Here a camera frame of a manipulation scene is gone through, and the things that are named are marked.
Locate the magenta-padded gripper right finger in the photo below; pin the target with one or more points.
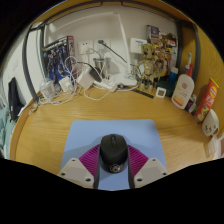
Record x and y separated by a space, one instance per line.
151 170

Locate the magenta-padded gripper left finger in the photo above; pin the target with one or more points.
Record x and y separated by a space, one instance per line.
75 171

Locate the black computer mouse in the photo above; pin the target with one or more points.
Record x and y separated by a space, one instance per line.
113 151

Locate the light blue mouse pad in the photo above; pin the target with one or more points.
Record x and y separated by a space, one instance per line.
113 128

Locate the white mug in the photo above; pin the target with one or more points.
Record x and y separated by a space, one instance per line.
210 123

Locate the blue packet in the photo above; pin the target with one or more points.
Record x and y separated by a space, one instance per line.
191 105

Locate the black flat ruler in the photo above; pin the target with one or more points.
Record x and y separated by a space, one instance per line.
144 93

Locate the small white cube clock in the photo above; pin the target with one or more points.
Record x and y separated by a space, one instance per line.
161 93

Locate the teal cloth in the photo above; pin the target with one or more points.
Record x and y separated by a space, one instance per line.
5 130

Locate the dark teal container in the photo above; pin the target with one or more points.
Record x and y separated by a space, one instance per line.
170 88

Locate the clear plastic jar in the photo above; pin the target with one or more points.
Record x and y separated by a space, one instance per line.
47 90

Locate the white lotion bottle red pump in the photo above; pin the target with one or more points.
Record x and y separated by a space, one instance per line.
182 90

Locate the white charger block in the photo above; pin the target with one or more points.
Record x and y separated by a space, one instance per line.
65 84
86 80

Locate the red potato chip can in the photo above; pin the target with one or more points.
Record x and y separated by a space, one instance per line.
207 100

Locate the white power strip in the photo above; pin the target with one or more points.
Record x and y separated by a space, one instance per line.
107 86

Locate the black bag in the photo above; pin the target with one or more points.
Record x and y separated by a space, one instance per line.
15 98

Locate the small blue bottle white cap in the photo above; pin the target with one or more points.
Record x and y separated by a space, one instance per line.
173 75

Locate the black power adapter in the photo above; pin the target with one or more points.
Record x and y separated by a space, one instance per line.
95 75

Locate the gold robot figure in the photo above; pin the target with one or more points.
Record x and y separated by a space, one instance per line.
148 68

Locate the blue spray bottle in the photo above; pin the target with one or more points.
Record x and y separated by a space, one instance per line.
189 65

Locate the robot model kit box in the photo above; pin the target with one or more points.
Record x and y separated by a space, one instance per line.
58 56

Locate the colourful printed box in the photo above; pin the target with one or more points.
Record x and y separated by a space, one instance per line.
160 35

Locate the dark metal frame post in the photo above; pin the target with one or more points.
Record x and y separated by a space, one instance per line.
28 63
196 46

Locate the white wall outlet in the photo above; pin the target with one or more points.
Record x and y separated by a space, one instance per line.
102 46
85 47

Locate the white wall box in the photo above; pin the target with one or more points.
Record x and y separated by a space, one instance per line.
138 45

